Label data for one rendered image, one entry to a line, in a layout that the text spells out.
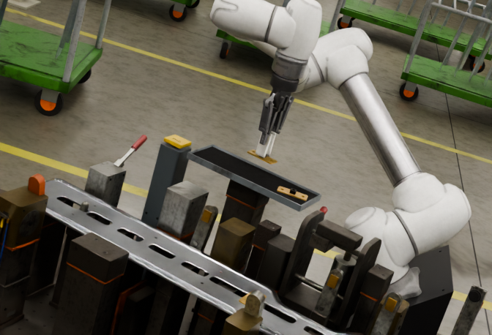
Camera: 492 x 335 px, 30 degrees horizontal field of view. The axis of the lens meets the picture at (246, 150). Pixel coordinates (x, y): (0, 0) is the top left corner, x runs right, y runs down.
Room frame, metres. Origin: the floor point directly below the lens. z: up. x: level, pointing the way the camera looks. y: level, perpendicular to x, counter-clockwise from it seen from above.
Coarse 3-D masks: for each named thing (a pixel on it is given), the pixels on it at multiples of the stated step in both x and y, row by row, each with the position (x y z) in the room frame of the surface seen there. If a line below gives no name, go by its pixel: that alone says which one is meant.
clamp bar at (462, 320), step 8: (472, 288) 1.96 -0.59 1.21; (480, 288) 1.96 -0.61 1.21; (472, 296) 1.93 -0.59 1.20; (480, 296) 1.92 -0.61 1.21; (464, 304) 1.95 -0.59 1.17; (472, 304) 1.95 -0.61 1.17; (480, 304) 1.94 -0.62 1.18; (464, 312) 1.95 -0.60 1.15; (472, 312) 1.95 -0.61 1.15; (464, 320) 1.95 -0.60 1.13; (472, 320) 1.93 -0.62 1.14; (456, 328) 1.94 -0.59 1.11; (464, 328) 1.94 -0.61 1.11
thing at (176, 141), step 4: (168, 136) 2.50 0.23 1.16; (172, 136) 2.51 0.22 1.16; (176, 136) 2.52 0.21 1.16; (164, 140) 2.48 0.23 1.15; (168, 140) 2.48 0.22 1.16; (172, 140) 2.48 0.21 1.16; (176, 140) 2.49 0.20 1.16; (180, 140) 2.49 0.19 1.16; (184, 140) 2.51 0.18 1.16; (188, 140) 2.51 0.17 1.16; (172, 144) 2.47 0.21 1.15; (176, 144) 2.46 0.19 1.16; (180, 144) 2.47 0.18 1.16; (184, 144) 2.48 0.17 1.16; (188, 144) 2.50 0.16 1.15
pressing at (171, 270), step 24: (48, 192) 2.25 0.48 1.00; (72, 192) 2.29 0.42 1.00; (48, 216) 2.14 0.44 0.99; (72, 216) 2.15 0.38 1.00; (120, 216) 2.23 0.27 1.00; (120, 240) 2.10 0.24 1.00; (144, 240) 2.14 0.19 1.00; (168, 240) 2.18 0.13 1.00; (144, 264) 2.02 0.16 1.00; (168, 264) 2.05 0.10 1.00; (192, 264) 2.09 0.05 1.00; (216, 264) 2.12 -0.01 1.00; (192, 288) 1.97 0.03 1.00; (216, 288) 2.00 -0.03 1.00; (240, 288) 2.03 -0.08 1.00; (264, 288) 2.07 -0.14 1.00; (264, 312) 1.95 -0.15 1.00; (288, 312) 1.98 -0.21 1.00
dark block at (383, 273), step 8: (376, 264) 2.14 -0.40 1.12; (368, 272) 2.08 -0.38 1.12; (376, 272) 2.09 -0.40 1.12; (384, 272) 2.10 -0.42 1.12; (392, 272) 2.12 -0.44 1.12; (368, 280) 2.08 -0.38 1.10; (376, 280) 2.07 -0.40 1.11; (384, 280) 2.06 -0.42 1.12; (368, 288) 2.07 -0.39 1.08; (376, 288) 2.07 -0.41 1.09; (384, 288) 2.09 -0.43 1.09; (360, 296) 2.08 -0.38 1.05; (368, 296) 2.07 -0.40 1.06; (376, 296) 2.06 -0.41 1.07; (360, 304) 2.08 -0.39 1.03; (368, 304) 2.07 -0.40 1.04; (376, 304) 2.08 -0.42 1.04; (360, 312) 2.08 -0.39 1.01; (368, 312) 2.07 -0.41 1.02; (352, 320) 2.08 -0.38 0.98; (360, 320) 2.07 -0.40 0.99; (368, 320) 2.07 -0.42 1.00; (352, 328) 2.08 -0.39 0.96; (360, 328) 2.07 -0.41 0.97; (368, 328) 2.09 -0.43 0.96
